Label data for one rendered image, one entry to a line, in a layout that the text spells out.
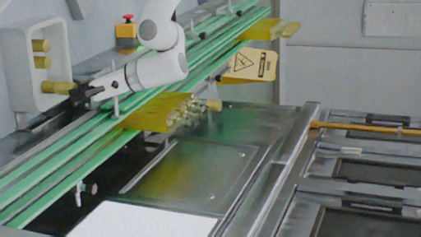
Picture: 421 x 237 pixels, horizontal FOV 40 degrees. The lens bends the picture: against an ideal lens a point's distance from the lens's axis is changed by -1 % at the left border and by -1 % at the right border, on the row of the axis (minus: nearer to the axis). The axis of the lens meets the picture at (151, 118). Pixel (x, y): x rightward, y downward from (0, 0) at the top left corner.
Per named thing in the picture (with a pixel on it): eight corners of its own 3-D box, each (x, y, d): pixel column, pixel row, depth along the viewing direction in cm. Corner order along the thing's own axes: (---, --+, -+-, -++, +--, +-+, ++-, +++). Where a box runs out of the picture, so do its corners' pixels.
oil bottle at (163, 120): (110, 127, 174) (176, 134, 165) (108, 110, 172) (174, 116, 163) (119, 121, 179) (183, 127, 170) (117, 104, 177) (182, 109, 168)
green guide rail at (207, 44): (100, 109, 166) (125, 111, 163) (99, 105, 166) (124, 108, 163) (256, 7, 315) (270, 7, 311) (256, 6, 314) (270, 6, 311)
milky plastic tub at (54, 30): (11, 112, 150) (39, 114, 146) (-2, 27, 143) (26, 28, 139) (48, 92, 165) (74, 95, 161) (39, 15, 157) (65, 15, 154)
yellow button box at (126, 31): (115, 44, 199) (134, 45, 196) (113, 23, 197) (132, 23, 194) (124, 40, 205) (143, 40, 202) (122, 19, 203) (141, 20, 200)
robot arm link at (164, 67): (168, 12, 129) (185, 19, 138) (127, 25, 134) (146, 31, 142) (181, 77, 127) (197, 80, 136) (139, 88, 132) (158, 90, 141)
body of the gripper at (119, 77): (133, 96, 133) (93, 107, 138) (150, 85, 142) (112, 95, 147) (122, 66, 132) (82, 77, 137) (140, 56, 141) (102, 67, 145)
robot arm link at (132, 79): (141, 95, 132) (130, 97, 133) (154, 85, 140) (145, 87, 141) (130, 63, 131) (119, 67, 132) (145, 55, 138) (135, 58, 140)
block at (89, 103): (71, 109, 165) (92, 111, 162) (67, 78, 162) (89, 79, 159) (77, 105, 168) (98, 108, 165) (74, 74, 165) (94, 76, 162)
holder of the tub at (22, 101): (13, 130, 152) (37, 132, 149) (-3, 27, 143) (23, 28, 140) (49, 109, 167) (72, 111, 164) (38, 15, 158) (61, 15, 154)
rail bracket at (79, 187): (48, 204, 148) (93, 212, 142) (44, 180, 145) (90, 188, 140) (57, 197, 151) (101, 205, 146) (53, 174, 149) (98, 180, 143)
